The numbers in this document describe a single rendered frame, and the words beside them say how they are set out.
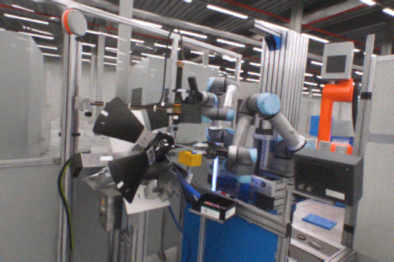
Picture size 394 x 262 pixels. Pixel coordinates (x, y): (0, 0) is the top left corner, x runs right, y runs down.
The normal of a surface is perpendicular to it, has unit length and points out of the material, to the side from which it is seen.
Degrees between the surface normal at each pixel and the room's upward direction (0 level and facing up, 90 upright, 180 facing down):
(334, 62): 90
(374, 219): 90
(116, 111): 76
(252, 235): 90
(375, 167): 90
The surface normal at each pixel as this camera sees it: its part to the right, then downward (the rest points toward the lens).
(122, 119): 0.30, -0.06
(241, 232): -0.76, -0.01
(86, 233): 0.64, 0.11
